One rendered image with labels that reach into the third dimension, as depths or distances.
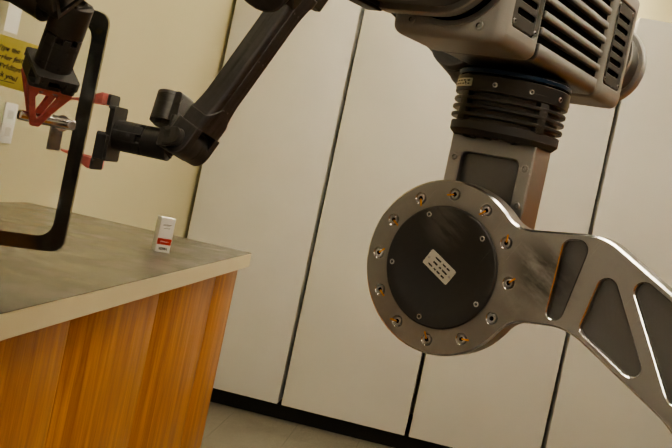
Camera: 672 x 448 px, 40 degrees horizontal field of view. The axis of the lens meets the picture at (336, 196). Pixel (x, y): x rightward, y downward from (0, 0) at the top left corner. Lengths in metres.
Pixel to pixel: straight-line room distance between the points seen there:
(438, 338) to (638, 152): 3.41
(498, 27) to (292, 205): 3.51
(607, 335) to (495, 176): 0.25
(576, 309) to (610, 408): 3.50
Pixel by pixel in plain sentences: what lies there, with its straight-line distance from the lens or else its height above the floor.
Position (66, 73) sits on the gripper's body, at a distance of 1.45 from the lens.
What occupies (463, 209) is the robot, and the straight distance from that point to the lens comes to 1.05.
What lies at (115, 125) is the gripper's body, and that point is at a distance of 1.74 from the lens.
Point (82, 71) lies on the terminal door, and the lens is 1.57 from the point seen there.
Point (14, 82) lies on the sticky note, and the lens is 1.54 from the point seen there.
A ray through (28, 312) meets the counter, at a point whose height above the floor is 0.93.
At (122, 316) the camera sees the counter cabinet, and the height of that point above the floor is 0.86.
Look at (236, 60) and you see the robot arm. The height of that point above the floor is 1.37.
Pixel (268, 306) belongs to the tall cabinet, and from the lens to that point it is 4.47.
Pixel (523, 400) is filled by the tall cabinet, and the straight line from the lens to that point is 4.45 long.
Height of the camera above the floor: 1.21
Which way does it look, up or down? 1 degrees down
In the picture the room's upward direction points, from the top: 12 degrees clockwise
